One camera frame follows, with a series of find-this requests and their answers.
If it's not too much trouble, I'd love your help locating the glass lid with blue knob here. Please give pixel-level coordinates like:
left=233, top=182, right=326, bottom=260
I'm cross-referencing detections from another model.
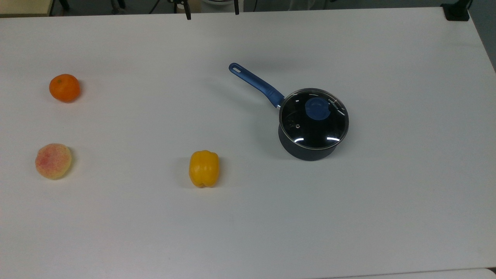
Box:
left=279, top=88, right=350, bottom=150

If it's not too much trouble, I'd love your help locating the orange mandarin fruit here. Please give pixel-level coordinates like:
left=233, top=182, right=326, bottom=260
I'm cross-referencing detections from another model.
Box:
left=49, top=74, right=81, bottom=103

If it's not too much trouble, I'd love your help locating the yellow bell pepper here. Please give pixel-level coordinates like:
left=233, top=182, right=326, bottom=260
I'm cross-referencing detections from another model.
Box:
left=189, top=150, right=220, bottom=188

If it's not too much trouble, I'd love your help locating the wooden table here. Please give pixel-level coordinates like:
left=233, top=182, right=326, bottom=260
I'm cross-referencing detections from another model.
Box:
left=0, top=0, right=54, bottom=17

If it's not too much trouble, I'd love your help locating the pink yellow peach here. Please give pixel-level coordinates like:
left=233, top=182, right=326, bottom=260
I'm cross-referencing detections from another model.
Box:
left=35, top=143, right=72, bottom=180

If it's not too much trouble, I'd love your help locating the dark saucepan with blue handle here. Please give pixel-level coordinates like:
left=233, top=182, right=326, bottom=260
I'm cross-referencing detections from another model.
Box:
left=228, top=62, right=350, bottom=162

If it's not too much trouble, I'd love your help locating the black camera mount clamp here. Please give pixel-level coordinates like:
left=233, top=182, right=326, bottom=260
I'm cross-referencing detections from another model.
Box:
left=441, top=0, right=472, bottom=21

